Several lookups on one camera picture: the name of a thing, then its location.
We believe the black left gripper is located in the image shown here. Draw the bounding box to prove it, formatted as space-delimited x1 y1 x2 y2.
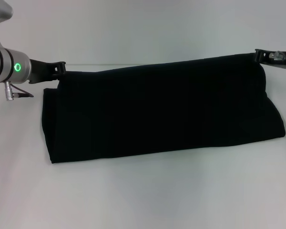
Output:
29 58 67 84

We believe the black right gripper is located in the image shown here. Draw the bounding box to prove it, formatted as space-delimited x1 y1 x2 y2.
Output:
255 48 286 70

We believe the thin right arm cable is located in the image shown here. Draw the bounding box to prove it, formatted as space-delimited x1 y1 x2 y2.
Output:
270 51 286 91

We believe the thin arm cable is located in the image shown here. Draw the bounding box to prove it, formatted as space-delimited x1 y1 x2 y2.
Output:
270 51 286 91
10 83 34 98

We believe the thin left arm cable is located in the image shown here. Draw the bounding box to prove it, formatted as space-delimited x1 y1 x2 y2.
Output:
10 83 34 98

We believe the black t-shirt with FREE print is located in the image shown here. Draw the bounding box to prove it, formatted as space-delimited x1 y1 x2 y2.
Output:
42 52 286 165

